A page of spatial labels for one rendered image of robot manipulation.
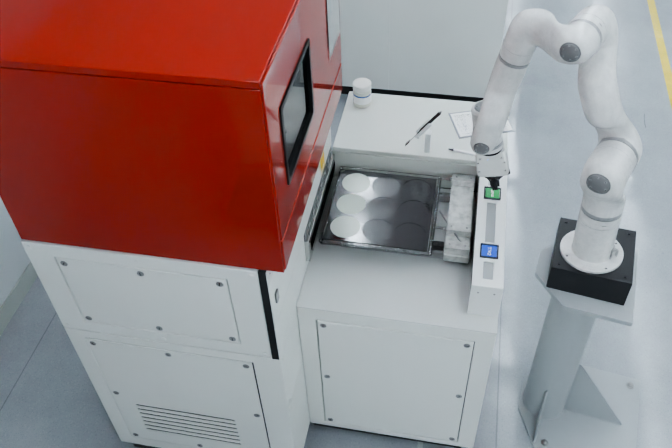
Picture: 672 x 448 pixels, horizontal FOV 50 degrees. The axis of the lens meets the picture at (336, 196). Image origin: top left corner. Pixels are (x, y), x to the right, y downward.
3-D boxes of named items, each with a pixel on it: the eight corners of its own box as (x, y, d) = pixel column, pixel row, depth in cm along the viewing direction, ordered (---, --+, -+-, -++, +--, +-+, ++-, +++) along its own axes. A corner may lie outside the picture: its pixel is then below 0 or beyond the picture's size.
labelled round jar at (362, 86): (351, 107, 277) (351, 87, 270) (354, 96, 282) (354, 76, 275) (369, 109, 276) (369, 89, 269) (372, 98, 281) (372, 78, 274)
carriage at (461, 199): (442, 261, 235) (443, 255, 233) (451, 185, 261) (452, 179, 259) (467, 264, 234) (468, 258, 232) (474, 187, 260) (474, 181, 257)
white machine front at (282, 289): (272, 358, 214) (257, 272, 187) (326, 175, 271) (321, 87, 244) (282, 360, 214) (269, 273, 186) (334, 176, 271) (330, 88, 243)
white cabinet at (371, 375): (310, 434, 285) (295, 308, 228) (353, 252, 353) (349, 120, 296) (474, 460, 275) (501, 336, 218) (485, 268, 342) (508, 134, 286)
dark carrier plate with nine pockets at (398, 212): (322, 239, 238) (322, 238, 238) (341, 170, 262) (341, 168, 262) (427, 251, 233) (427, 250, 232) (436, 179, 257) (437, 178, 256)
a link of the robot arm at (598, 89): (590, 187, 207) (609, 157, 217) (632, 189, 199) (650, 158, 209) (552, 25, 185) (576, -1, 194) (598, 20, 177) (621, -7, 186)
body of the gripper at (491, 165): (472, 153, 226) (476, 180, 234) (506, 151, 223) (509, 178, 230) (474, 138, 231) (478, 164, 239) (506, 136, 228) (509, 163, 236)
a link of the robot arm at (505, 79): (525, 85, 194) (492, 162, 217) (532, 51, 205) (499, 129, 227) (493, 75, 195) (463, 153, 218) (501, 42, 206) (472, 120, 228)
